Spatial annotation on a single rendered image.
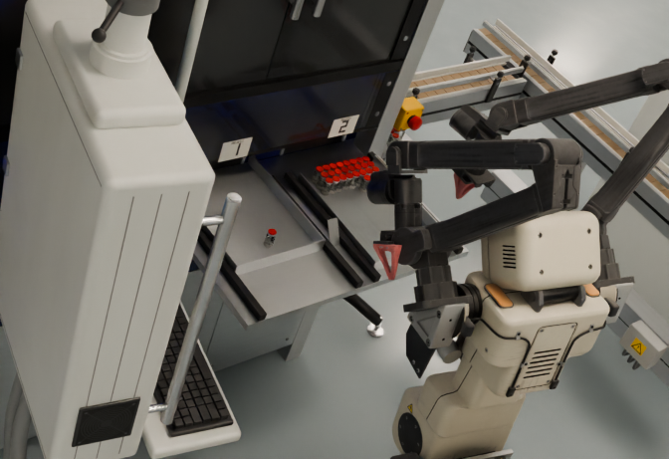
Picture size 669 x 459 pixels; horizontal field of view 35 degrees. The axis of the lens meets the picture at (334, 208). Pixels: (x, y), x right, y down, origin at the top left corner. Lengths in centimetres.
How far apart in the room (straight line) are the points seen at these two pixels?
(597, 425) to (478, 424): 145
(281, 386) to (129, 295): 172
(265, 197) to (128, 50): 105
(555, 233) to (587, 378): 191
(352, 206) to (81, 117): 120
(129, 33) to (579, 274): 102
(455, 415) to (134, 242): 96
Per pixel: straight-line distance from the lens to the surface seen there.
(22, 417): 255
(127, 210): 166
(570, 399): 391
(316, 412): 346
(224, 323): 315
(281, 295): 248
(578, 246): 220
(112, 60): 174
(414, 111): 296
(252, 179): 276
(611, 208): 240
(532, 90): 352
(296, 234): 264
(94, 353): 190
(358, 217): 276
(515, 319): 214
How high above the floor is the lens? 260
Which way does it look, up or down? 38 degrees down
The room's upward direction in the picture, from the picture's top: 21 degrees clockwise
